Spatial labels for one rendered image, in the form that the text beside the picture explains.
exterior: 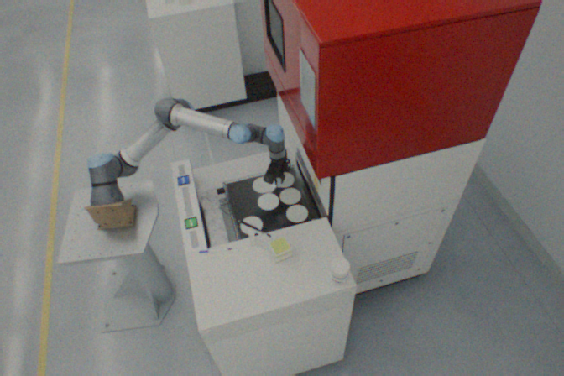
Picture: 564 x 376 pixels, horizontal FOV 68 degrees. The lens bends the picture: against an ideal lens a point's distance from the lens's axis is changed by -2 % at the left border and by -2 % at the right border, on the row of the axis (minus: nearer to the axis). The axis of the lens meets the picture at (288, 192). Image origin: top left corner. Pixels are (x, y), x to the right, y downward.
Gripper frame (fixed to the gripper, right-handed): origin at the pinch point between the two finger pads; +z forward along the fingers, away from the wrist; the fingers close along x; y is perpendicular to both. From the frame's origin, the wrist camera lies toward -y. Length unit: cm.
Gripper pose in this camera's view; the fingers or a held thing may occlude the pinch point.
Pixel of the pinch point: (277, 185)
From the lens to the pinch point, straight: 205.4
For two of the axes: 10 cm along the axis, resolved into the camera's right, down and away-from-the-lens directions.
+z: 0.4, 6.3, 7.7
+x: -8.4, -4.0, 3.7
